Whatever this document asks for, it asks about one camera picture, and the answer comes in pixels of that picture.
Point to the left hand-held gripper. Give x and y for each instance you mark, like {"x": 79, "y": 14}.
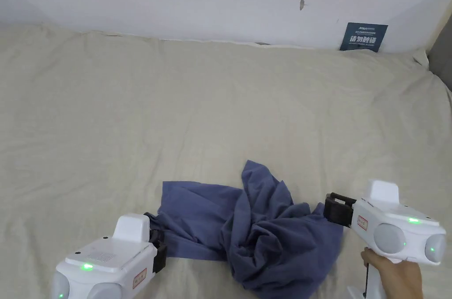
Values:
{"x": 106, "y": 263}

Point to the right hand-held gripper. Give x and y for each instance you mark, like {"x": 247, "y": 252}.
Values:
{"x": 392, "y": 228}

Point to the dark blue shirt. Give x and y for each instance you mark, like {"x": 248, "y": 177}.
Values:
{"x": 257, "y": 228}

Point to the person's right hand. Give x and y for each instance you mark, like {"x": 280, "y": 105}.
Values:
{"x": 395, "y": 277}

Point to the bed with beige sheet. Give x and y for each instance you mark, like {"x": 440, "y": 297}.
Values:
{"x": 141, "y": 118}

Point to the grey padded headboard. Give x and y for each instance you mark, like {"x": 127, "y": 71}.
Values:
{"x": 441, "y": 55}

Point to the dark blue card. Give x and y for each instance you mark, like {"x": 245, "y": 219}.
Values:
{"x": 363, "y": 37}

